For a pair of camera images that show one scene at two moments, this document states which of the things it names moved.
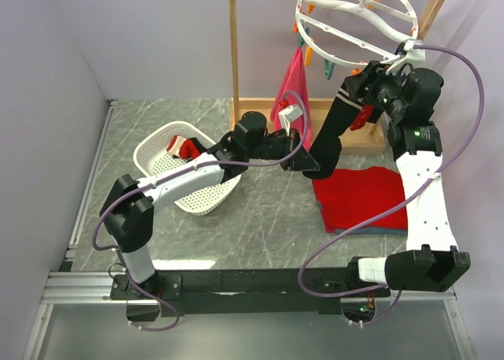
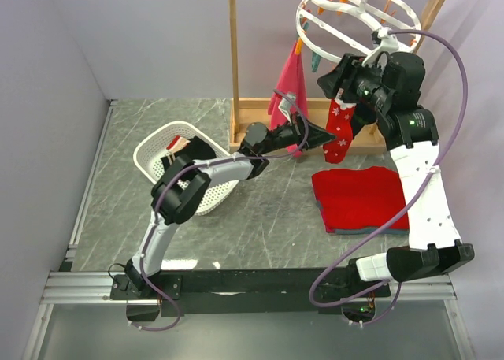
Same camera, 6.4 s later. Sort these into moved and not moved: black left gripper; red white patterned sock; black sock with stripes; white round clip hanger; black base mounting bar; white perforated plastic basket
Moved: black sock with stripes; black left gripper
Not moved: black base mounting bar; white round clip hanger; white perforated plastic basket; red white patterned sock
